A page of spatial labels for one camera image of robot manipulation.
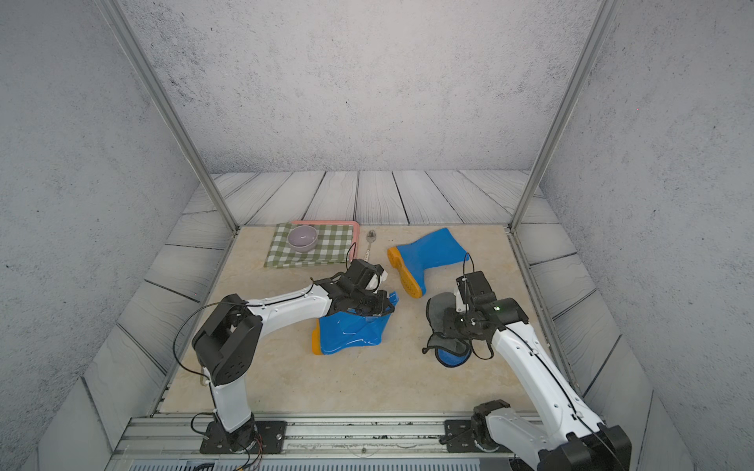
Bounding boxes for metal spoon white handle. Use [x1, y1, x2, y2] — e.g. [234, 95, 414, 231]
[363, 230, 377, 261]

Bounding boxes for aluminium frame post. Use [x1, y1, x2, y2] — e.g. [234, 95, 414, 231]
[509, 0, 620, 234]
[95, 0, 240, 236]

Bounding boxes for green checkered cloth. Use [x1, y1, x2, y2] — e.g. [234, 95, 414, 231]
[264, 223, 353, 269]

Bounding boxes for purple bowl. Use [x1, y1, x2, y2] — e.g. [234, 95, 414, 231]
[287, 225, 319, 253]

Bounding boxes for pink tray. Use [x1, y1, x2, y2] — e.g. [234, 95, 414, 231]
[294, 220, 361, 262]

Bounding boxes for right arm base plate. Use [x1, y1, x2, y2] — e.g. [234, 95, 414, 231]
[439, 418, 487, 453]

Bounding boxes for blue rubber boot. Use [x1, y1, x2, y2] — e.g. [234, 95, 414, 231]
[387, 228, 467, 298]
[311, 310, 394, 355]

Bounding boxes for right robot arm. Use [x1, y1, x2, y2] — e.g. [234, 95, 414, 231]
[425, 271, 632, 470]

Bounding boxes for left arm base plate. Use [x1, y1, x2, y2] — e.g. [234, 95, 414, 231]
[199, 418, 288, 455]

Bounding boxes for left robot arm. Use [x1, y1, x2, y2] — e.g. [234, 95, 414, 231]
[192, 259, 400, 435]

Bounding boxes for right aluminium frame post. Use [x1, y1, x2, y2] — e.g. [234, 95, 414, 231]
[509, 0, 620, 234]

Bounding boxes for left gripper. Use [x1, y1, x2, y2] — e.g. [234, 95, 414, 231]
[350, 288, 399, 316]

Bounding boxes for left aluminium frame post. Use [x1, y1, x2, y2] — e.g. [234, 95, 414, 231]
[95, 0, 240, 236]

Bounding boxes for grey blue cleaning cloth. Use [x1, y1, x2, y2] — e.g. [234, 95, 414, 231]
[421, 292, 471, 368]

